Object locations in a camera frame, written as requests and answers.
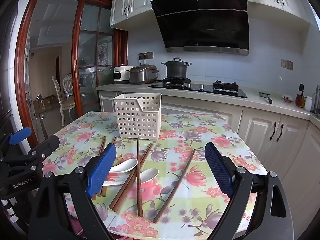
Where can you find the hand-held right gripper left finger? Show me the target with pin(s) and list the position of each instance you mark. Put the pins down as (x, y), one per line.
(101, 172)

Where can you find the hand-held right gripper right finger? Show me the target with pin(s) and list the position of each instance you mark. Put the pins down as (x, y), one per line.
(220, 172)

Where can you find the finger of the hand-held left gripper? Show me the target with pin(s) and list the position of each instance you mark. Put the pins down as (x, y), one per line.
(47, 146)
(21, 133)

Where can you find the white ceramic spoon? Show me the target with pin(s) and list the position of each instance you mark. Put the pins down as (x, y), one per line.
(125, 166)
(150, 174)

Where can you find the white perforated plastic basket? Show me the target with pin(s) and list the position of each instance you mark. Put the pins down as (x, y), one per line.
(137, 120)

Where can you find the floral tablecloth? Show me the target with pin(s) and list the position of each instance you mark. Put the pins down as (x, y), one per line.
(212, 135)

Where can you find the cardboard boxes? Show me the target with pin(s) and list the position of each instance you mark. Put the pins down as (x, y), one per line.
(45, 103)

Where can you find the white dining chair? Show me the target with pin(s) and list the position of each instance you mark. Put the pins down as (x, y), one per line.
(65, 105)

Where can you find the white lower kitchen cabinets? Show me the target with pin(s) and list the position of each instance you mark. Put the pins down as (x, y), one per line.
(257, 127)

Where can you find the ornate padded dining chair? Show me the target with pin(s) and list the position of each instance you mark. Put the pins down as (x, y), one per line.
(67, 82)

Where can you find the black glass gas cooktop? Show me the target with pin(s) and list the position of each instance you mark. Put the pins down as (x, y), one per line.
(200, 90)

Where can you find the black burner grate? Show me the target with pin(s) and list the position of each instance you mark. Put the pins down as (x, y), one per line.
(225, 86)
(176, 81)

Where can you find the small black pan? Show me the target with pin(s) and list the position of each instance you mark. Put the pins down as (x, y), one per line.
(266, 96)

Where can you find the red framed glass sliding door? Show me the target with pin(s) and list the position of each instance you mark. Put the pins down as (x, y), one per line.
(75, 55)

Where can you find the white countertop appliance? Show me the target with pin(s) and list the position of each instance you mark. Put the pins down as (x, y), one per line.
(122, 75)

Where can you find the small red item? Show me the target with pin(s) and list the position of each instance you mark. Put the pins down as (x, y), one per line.
(287, 98)

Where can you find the silver rice cooker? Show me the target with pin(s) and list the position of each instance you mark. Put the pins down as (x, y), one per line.
(143, 74)

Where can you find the brown bottle with black top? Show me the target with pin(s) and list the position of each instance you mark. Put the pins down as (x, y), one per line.
(300, 97)

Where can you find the small white bottle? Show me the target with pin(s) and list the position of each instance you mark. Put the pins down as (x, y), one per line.
(308, 104)

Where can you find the black cooking pot with lid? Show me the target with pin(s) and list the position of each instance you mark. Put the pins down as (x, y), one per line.
(176, 68)

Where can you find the steel thermos flask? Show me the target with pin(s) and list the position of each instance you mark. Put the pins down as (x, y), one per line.
(317, 97)

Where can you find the black range hood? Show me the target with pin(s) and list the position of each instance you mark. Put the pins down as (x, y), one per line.
(200, 22)

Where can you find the red wooden door frame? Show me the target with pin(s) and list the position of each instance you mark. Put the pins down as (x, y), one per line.
(22, 55)

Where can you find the bronze wall outlet panel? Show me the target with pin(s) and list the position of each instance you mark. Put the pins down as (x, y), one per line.
(146, 55)

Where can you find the small bronze wall outlet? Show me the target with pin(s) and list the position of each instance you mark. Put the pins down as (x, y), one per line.
(286, 64)

